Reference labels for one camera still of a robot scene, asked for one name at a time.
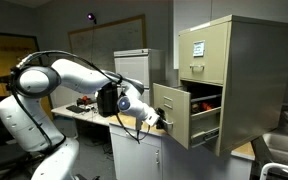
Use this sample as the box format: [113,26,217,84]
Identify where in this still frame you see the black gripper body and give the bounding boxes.
[155,108,165,129]

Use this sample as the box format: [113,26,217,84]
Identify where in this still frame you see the beige bottom cabinet drawer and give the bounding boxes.
[153,84,221,149]

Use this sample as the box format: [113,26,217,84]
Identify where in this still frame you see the beige cabinet drawer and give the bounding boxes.
[179,23,230,84]
[153,84,221,149]

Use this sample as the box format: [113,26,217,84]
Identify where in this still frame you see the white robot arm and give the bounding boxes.
[0,59,159,180]

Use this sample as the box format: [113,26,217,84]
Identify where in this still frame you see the white base cabinet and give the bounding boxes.
[109,124,252,180]

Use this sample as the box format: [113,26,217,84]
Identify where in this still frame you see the grey lateral filing cabinet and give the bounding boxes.
[114,49,165,105]

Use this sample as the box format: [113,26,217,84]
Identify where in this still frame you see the beige top cabinet drawer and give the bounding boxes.
[179,23,230,84]

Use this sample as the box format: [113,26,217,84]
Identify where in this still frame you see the beige metal filing cabinet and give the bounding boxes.
[178,14,288,158]

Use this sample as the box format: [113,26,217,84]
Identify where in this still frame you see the black computer tower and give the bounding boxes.
[97,83,118,117]

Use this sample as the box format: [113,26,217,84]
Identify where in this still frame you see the white side desk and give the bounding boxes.
[51,103,109,126]

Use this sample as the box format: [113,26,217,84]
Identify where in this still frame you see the red tool on desk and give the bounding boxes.
[76,96,92,105]

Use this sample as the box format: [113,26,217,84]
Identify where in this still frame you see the black keyboard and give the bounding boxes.
[66,105,85,113]

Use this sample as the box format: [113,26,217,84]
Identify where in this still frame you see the wood framed whiteboard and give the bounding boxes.
[68,15,146,71]

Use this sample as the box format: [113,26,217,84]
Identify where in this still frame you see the stainless steel sink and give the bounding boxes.
[250,133,288,180]

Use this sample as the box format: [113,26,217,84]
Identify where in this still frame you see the black office chair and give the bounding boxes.
[0,118,32,180]

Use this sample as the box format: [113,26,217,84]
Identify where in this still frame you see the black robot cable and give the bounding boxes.
[8,50,152,145]

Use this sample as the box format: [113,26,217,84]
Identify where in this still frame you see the white metal frame rail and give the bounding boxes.
[260,163,288,180]

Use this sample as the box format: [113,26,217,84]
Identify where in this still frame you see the purple lit camera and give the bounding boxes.
[87,13,97,24]

